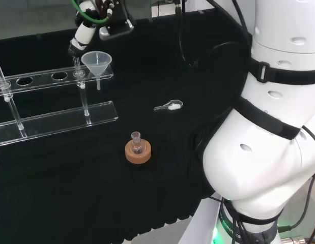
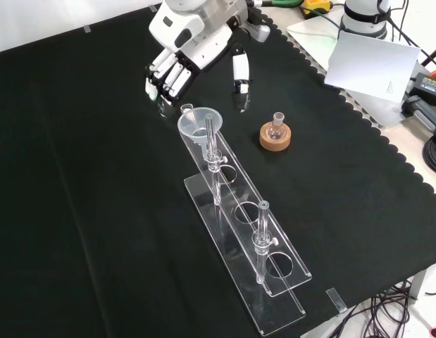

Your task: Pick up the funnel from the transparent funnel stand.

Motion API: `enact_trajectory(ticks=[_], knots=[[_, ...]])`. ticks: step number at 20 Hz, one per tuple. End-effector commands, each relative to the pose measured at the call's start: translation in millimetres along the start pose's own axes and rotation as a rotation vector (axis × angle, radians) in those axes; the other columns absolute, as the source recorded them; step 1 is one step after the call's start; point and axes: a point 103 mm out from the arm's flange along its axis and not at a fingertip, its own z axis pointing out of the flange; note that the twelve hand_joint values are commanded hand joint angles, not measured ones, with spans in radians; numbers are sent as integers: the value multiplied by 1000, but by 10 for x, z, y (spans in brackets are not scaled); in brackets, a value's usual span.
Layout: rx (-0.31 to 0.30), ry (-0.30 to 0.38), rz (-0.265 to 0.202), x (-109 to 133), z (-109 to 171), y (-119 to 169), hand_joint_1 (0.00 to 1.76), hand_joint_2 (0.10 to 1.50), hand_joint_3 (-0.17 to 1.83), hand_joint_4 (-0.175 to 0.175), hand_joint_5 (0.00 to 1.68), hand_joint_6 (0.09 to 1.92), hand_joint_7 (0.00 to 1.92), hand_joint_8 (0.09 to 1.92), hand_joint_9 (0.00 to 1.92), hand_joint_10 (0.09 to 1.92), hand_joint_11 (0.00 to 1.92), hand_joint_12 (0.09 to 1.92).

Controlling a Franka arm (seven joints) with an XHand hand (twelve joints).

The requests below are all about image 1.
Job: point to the black bench cloth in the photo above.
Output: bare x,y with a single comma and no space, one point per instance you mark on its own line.
70,203

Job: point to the clear acrylic funnel stand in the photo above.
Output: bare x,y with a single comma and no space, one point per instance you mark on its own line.
58,122

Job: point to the clear plastic funnel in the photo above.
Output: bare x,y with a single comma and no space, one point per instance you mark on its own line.
96,62

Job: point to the clear glass weighing funnel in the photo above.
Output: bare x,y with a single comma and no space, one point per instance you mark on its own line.
172,106

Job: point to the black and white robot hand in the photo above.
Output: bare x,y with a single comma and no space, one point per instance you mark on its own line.
84,33

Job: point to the small round-bottom glass flask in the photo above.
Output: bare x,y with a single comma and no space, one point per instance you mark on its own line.
136,146

